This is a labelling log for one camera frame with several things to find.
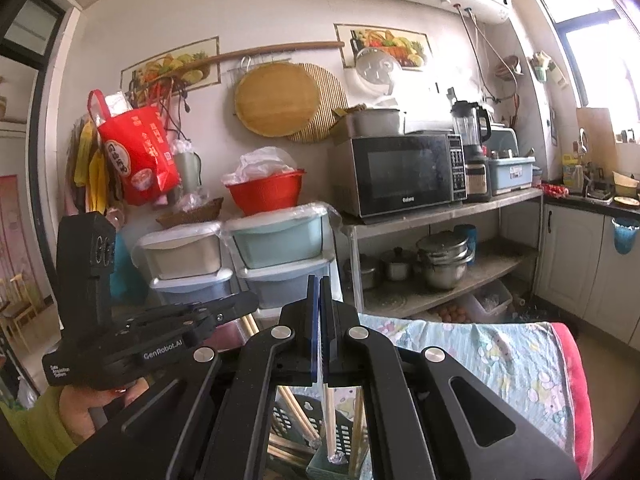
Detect wooden chopsticks pair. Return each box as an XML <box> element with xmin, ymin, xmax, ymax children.
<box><xmin>348</xmin><ymin>387</ymin><xmax>364</xmax><ymax>479</ymax></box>
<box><xmin>241</xmin><ymin>314</ymin><xmax>259</xmax><ymax>337</ymax></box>
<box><xmin>277</xmin><ymin>386</ymin><xmax>320</xmax><ymax>448</ymax></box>
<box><xmin>323</xmin><ymin>385</ymin><xmax>345</xmax><ymax>465</ymax></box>

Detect green sleeve forearm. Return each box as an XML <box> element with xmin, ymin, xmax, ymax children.
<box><xmin>1</xmin><ymin>387</ymin><xmax>77</xmax><ymax>479</ymax></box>

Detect white kitchen cabinets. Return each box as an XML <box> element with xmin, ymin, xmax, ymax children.
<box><xmin>534</xmin><ymin>198</ymin><xmax>639</xmax><ymax>350</ymax></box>

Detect kitchen window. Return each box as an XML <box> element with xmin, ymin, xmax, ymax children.
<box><xmin>540</xmin><ymin>0</ymin><xmax>639</xmax><ymax>132</ymax></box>

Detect left hand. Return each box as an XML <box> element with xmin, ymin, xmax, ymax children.
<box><xmin>58</xmin><ymin>378</ymin><xmax>149</xmax><ymax>444</ymax></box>

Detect left pastel drawer tower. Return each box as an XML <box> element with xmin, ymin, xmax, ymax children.
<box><xmin>131</xmin><ymin>221</ymin><xmax>233</xmax><ymax>304</ymax></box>

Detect pastel drawer tower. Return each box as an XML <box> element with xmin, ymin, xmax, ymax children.
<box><xmin>221</xmin><ymin>202</ymin><xmax>343</xmax><ymax>326</ymax></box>
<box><xmin>131</xmin><ymin>221</ymin><xmax>233</xmax><ymax>304</ymax></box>

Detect dark green utensil caddy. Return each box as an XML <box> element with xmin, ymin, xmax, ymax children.
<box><xmin>268</xmin><ymin>387</ymin><xmax>370</xmax><ymax>479</ymax></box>

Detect cartoon print tablecloth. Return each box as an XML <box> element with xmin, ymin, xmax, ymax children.
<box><xmin>359</xmin><ymin>314</ymin><xmax>575</xmax><ymax>454</ymax></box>

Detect right pastel drawer tower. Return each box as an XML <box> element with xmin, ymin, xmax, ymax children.
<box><xmin>221</xmin><ymin>202</ymin><xmax>343</xmax><ymax>326</ymax></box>

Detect pink blanket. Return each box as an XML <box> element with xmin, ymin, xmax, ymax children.
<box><xmin>551</xmin><ymin>322</ymin><xmax>594</xmax><ymax>479</ymax></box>

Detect steel shelf rack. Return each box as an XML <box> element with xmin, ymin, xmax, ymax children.
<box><xmin>341</xmin><ymin>188</ymin><xmax>544</xmax><ymax>318</ymax></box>

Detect small lidded pot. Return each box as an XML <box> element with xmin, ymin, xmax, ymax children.
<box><xmin>381</xmin><ymin>247</ymin><xmax>416</xmax><ymax>282</ymax></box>

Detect stacked steel pots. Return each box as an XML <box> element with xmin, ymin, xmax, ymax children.
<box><xmin>416</xmin><ymin>231</ymin><xmax>475</xmax><ymax>290</ymax></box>

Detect red plastic basin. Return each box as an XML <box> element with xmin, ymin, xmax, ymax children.
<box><xmin>226</xmin><ymin>170</ymin><xmax>305</xmax><ymax>216</ymax></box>

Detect red plastic bag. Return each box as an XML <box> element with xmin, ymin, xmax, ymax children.
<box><xmin>87</xmin><ymin>89</ymin><xmax>180</xmax><ymax>206</ymax></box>

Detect round bamboo board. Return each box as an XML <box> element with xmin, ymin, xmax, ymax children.
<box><xmin>234</xmin><ymin>63</ymin><xmax>320</xmax><ymax>138</ymax></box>

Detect black microwave oven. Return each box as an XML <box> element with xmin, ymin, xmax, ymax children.
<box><xmin>329</xmin><ymin>131</ymin><xmax>468</xmax><ymax>222</ymax></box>

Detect light blue dish box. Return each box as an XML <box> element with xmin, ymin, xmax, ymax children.
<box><xmin>488</xmin><ymin>156</ymin><xmax>536</xmax><ymax>196</ymax></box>

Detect blue hanging bin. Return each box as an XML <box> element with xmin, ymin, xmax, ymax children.
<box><xmin>612</xmin><ymin>218</ymin><xmax>640</xmax><ymax>255</ymax></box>

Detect woven round tray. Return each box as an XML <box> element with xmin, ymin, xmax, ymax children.
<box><xmin>288</xmin><ymin>63</ymin><xmax>348</xmax><ymax>144</ymax></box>

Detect black blender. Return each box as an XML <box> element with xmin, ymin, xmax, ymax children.
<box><xmin>450</xmin><ymin>101</ymin><xmax>491</xmax><ymax>202</ymax></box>

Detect fruit wall picture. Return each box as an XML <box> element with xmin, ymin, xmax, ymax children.
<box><xmin>334</xmin><ymin>24</ymin><xmax>432</xmax><ymax>70</ymax></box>

